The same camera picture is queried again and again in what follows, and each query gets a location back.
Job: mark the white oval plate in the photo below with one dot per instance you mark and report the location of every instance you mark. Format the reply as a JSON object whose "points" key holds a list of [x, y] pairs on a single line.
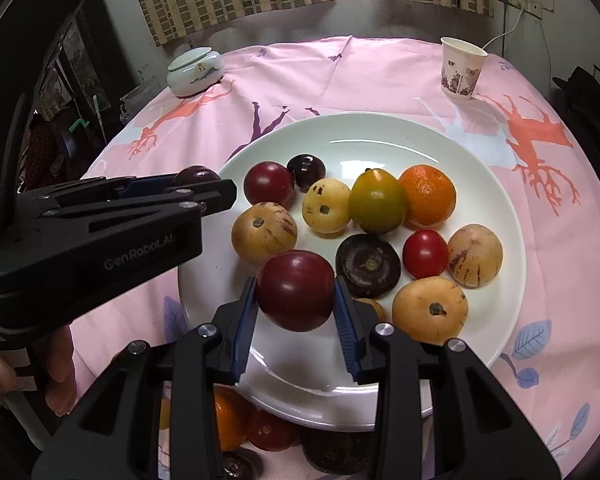
{"points": [[330, 140]]}

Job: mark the white ceramic lidded jar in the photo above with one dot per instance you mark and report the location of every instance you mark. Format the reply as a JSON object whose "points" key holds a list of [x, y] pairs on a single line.
{"points": [[195, 72]]}

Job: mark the yellow persimmon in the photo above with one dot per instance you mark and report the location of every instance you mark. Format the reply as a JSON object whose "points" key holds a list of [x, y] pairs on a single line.
{"points": [[372, 307]]}

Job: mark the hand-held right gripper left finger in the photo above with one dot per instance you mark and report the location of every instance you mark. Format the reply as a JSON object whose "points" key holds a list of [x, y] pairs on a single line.
{"points": [[244, 330]]}

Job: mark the small orange mandarin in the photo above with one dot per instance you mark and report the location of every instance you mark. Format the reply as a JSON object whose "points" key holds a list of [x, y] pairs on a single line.
{"points": [[426, 195]]}

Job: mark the white wall power outlet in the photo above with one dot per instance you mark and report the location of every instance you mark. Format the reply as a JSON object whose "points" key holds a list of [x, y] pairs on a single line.
{"points": [[522, 2]]}

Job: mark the purple-striped pepino melon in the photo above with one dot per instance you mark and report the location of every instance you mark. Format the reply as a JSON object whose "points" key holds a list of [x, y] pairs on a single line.
{"points": [[475, 256]]}

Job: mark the dark brown passion fruit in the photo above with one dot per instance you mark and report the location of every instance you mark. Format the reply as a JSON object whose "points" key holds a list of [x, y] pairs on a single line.
{"points": [[330, 452]]}

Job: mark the pink floral tablecloth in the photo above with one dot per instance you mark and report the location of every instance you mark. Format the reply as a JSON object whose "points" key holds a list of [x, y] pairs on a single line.
{"points": [[380, 80]]}

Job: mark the printed paper cup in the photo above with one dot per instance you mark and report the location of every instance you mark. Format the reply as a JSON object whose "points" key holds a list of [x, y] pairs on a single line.
{"points": [[461, 72]]}

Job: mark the large tan pepino melon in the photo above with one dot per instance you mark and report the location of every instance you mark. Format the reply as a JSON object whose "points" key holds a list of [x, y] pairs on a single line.
{"points": [[430, 311]]}

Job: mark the person's left hand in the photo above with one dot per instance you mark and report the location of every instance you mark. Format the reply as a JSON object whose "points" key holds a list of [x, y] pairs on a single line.
{"points": [[60, 370]]}

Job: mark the small dark purple plum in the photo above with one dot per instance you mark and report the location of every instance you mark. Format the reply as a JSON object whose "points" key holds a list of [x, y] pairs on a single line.
{"points": [[306, 171]]}

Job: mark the large orange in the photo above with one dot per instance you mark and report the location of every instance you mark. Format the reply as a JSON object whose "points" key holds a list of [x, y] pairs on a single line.
{"points": [[230, 417]]}

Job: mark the spotted tan pepino melon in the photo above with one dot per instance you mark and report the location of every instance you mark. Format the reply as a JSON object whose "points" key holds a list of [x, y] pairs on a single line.
{"points": [[263, 233]]}

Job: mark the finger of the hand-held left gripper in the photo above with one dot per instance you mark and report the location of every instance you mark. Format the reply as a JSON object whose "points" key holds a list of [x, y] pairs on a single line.
{"points": [[210, 197], [140, 187]]}

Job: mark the green-yellow tomato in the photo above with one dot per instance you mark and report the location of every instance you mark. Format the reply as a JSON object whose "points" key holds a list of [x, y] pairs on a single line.
{"points": [[377, 201]]}

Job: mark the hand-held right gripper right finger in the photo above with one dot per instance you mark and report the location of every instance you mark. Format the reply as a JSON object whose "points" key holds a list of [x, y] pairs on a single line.
{"points": [[347, 335]]}

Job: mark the dark red plum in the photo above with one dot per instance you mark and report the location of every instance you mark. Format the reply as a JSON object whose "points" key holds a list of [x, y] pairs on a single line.
{"points": [[295, 291], [268, 183]]}

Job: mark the pale yellow pepino melon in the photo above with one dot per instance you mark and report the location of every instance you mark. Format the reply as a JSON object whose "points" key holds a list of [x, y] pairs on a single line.
{"points": [[326, 206]]}

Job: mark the small red cherry tomato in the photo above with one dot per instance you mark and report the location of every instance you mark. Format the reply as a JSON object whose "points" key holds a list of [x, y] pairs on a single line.
{"points": [[425, 253]]}

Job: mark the dark purple mangosteen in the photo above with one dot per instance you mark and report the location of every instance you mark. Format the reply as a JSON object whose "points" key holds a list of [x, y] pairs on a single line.
{"points": [[367, 266]]}

